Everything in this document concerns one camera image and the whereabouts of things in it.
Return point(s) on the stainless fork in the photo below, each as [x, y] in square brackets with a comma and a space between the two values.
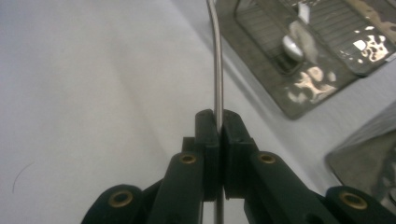
[218, 77]

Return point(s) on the smoky clear plastic bin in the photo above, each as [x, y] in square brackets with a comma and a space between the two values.
[358, 161]

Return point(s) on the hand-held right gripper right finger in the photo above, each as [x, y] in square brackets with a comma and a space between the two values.
[236, 149]

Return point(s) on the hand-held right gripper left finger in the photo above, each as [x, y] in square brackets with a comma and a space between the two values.
[211, 149]

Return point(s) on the smoky clear bin with spoon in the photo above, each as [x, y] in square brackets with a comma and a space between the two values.
[255, 46]

